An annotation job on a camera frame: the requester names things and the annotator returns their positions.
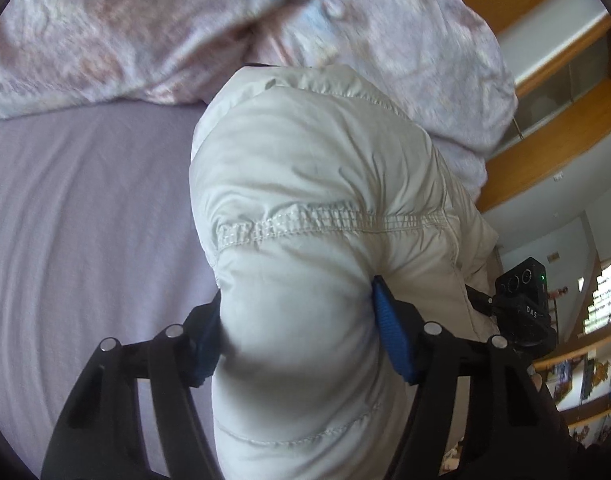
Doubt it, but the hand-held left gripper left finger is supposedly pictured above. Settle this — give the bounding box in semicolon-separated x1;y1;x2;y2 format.
40;290;224;480

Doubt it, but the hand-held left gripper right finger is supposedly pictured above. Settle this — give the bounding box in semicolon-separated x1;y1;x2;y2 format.
370;275;573;480

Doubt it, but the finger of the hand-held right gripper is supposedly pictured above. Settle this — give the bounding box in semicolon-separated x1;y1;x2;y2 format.
463;284;497;318

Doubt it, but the white puffer jacket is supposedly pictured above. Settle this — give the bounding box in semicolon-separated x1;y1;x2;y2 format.
188;62;503;480

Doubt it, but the person's right forearm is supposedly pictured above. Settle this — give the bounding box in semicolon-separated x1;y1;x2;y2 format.
528;385;589;480

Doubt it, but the window with blinds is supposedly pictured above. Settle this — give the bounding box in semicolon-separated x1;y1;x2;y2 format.
578;257;611;337

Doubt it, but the wooden shelf with books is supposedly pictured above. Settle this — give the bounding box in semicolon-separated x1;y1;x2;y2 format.
530;335;611;448

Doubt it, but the purple bed sheet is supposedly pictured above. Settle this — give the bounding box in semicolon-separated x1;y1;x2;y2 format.
0;102;221;441

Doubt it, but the pink floral duvet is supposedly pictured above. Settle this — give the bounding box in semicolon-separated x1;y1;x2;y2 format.
0;0;520;200

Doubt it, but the wooden wall cabinet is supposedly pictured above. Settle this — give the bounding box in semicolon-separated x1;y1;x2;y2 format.
453;0;611;213

